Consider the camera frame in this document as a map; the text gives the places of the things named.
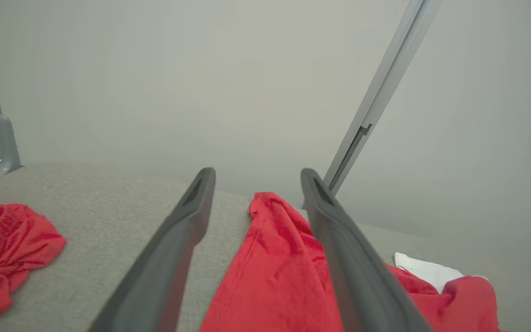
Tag red Bulls basketball jersey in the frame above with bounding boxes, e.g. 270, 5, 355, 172
200, 191, 501, 332

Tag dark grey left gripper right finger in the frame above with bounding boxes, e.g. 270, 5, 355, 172
300, 168, 434, 332

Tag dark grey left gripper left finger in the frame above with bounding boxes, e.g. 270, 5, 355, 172
88, 167, 217, 332

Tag red Bulls basketball shorts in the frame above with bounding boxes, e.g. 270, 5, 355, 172
0, 186, 67, 332

